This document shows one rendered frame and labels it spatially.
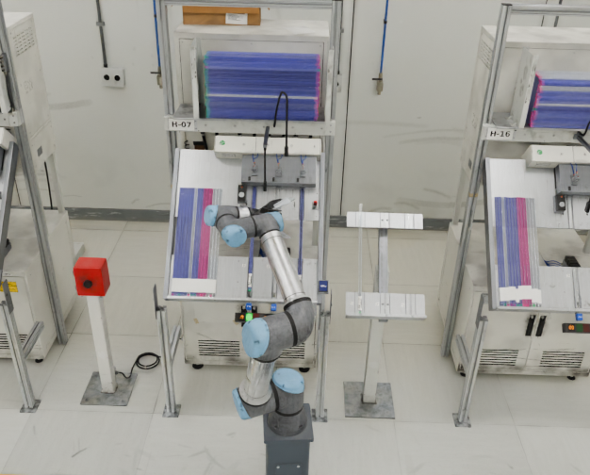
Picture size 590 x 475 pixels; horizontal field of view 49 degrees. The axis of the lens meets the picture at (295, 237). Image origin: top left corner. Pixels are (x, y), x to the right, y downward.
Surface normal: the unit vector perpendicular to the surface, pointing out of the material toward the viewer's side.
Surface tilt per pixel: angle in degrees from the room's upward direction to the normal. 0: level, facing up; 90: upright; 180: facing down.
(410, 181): 90
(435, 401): 0
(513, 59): 90
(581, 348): 88
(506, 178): 44
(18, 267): 0
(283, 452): 90
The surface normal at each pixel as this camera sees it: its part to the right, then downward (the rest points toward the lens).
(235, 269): 0.00, -0.25
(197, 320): -0.02, 0.51
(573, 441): 0.02, -0.86
